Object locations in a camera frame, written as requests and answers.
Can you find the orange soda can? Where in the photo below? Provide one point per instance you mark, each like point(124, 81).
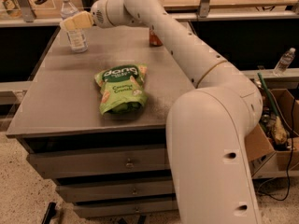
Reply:
point(154, 39)

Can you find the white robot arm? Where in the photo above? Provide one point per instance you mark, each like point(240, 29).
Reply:
point(206, 127)

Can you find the clear plastic water bottle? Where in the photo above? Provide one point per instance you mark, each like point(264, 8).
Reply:
point(77, 39)

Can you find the cardboard box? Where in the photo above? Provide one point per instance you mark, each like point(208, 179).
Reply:
point(264, 160)

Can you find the small clear bottle on ledge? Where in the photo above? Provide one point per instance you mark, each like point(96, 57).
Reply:
point(284, 62)

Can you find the green snack bag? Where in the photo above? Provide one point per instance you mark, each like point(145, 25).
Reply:
point(122, 88)

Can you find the top grey drawer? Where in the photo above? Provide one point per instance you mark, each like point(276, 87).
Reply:
point(99, 161)

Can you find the bottom grey drawer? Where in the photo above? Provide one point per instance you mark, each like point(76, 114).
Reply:
point(130, 207)

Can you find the middle grey drawer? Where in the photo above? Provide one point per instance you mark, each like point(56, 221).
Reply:
point(117, 189)

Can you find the green handled brush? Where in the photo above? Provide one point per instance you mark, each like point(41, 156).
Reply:
point(278, 131)

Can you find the grey drawer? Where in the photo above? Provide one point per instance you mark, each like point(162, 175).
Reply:
point(130, 207)
point(99, 161)
point(117, 189)

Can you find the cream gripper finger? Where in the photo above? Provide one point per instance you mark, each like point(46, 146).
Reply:
point(83, 20)
point(68, 24)

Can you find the grey drawer cabinet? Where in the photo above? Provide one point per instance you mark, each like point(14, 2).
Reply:
point(60, 111)

